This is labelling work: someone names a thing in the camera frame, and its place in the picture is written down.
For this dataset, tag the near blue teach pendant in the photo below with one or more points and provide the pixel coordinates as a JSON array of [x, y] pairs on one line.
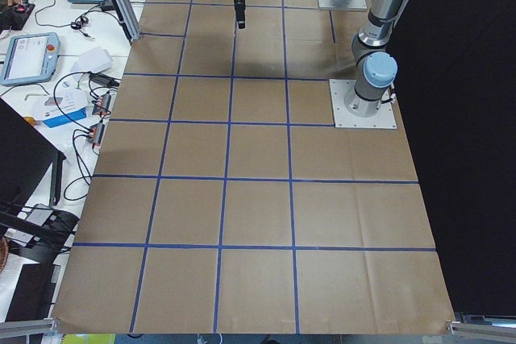
[[30, 59]]

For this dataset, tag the white folded paper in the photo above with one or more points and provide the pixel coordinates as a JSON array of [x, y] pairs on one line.
[[95, 60]]

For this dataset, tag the upper orange usb hub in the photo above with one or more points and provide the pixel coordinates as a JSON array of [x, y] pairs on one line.
[[101, 105]]

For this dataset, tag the orange usb hub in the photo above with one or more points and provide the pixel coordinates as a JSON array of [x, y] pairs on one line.
[[96, 132], [101, 105]]

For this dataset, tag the lower orange usb hub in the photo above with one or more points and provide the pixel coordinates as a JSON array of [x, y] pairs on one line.
[[96, 132]]

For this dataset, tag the black red button box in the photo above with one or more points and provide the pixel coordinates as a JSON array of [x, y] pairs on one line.
[[15, 17]]

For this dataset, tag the blue white cardboard box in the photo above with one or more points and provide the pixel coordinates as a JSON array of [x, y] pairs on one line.
[[65, 107]]

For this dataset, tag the black power adapter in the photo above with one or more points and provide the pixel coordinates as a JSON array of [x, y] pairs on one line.
[[104, 81]]

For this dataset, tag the black monitor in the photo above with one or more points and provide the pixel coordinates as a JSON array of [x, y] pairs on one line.
[[26, 156]]

